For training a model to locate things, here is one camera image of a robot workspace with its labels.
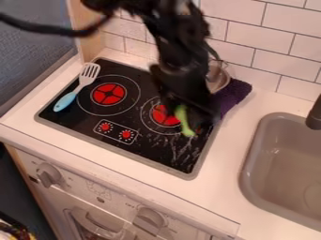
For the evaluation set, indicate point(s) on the white and blue spatula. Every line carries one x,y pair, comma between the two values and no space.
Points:
79,86

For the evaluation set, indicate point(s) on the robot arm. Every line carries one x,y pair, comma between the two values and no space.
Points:
175,28

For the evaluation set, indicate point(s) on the toy sink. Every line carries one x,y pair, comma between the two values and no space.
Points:
284,172

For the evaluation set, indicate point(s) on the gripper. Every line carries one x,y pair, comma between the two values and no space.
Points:
184,86

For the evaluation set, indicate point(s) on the green toy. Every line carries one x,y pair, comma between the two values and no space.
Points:
184,123

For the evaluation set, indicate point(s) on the purple cloth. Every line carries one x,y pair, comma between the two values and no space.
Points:
232,93

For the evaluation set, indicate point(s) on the silver pot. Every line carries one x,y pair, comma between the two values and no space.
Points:
218,78

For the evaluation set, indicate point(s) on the toy stove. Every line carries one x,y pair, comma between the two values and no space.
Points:
121,125

